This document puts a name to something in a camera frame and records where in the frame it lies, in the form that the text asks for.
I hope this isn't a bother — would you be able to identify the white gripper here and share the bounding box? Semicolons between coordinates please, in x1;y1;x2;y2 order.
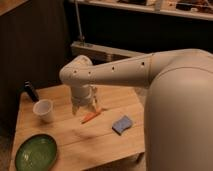
70;85;101;116

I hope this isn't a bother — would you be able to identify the white ceramic cup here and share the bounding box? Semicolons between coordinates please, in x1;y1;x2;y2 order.
33;99;53;123

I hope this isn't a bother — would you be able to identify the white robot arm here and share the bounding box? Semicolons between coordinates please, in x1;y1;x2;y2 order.
59;49;213;171

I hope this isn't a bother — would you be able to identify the green ceramic bowl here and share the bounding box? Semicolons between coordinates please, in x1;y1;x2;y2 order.
14;134;58;171

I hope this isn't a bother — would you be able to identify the wooden table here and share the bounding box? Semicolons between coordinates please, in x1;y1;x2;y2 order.
12;85;145;171

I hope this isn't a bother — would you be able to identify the blue sponge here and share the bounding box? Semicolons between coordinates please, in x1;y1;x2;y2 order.
112;116;133;135

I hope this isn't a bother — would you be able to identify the black bottle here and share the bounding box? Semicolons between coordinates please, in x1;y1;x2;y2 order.
24;81;39;102

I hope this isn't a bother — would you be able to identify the metal vertical pole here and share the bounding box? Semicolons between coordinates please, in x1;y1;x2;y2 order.
74;0;84;43

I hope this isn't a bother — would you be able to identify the cluttered back shelf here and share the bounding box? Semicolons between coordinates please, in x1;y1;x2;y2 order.
68;0;213;21

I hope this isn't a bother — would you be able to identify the grey metal rail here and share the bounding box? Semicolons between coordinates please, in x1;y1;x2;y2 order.
70;41;141;62

